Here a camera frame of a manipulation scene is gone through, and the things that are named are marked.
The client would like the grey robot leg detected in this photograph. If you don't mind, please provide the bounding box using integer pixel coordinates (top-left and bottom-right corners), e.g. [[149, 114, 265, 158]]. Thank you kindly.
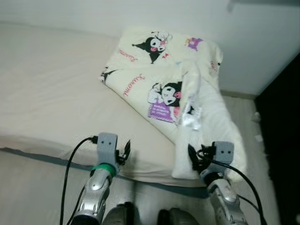
[[102, 202, 136, 225], [157, 208, 201, 225]]

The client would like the mattress with cream sheet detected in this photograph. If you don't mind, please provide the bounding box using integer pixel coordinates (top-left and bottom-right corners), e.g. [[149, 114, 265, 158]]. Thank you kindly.
[[0, 21, 225, 188]]

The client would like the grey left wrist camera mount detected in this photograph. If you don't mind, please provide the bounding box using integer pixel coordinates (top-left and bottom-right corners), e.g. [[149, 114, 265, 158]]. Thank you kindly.
[[96, 133, 119, 165]]

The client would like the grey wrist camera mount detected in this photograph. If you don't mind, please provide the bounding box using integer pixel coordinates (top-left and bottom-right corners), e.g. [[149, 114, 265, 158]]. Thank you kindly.
[[212, 142, 235, 172], [96, 133, 119, 165]]

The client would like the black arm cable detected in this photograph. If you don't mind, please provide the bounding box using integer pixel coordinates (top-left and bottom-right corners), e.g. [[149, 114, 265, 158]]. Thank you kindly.
[[60, 136, 99, 225], [197, 148, 268, 225]]

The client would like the teal bed frame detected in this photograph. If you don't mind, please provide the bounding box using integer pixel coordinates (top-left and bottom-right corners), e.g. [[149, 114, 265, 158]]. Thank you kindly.
[[0, 147, 210, 198]]

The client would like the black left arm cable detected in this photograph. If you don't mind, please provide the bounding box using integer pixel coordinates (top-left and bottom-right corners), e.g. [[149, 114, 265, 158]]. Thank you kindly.
[[60, 136, 99, 225]]

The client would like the grey right robot leg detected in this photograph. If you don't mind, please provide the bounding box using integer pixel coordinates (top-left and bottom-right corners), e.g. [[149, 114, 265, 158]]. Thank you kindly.
[[157, 208, 201, 225]]

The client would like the grey left robot leg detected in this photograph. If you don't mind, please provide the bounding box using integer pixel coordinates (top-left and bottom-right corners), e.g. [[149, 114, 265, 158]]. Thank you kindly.
[[102, 202, 136, 225]]

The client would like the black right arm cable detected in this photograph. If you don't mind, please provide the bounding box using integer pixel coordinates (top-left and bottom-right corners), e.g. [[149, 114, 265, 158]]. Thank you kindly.
[[197, 148, 268, 225]]

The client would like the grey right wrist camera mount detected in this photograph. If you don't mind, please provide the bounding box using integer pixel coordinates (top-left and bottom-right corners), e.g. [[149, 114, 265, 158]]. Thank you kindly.
[[212, 142, 235, 172]]

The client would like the dark cabinet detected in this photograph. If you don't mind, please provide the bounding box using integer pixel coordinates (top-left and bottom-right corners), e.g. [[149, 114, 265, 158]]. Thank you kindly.
[[255, 51, 300, 225]]

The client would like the cream cartoon print blanket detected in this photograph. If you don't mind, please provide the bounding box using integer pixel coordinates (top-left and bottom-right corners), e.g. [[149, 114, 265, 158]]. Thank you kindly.
[[100, 27, 248, 182]]

